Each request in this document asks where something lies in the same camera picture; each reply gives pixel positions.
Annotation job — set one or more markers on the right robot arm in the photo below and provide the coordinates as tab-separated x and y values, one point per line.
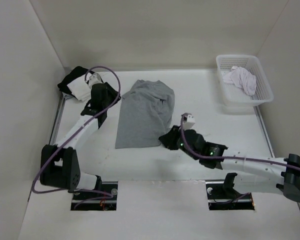
246	174

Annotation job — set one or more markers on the light pink tank top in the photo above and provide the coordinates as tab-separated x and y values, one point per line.
242	79

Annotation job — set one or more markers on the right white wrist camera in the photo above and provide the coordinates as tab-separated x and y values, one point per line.
188	121

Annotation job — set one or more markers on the white plastic basket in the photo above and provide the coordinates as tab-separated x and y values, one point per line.
235	97

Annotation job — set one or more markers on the left metal table rail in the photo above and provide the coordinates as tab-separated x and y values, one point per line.
52	125

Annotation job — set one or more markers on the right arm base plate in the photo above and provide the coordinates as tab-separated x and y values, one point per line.
220	192

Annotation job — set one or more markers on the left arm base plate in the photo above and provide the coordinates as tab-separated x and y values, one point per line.
108	189

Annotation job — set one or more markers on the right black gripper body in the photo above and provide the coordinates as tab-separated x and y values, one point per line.
174	142

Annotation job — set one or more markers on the folded white tank top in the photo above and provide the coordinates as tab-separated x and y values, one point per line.
80	89

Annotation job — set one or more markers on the right metal table rail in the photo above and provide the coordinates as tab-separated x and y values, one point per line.
265	130

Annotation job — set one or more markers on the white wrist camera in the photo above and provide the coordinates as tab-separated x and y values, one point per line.
94	79
188	121

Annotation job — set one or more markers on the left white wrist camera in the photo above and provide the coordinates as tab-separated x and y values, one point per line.
94	79

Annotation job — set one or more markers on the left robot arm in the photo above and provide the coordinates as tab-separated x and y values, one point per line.
59	162

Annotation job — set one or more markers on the metal table rail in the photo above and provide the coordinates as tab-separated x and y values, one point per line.
265	130
52	125

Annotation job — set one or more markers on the grey tank top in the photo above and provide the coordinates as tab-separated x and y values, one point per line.
146	112

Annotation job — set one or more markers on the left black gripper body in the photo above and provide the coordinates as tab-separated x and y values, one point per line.
111	96

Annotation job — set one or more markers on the folded black tank top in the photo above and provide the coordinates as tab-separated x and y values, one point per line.
74	74

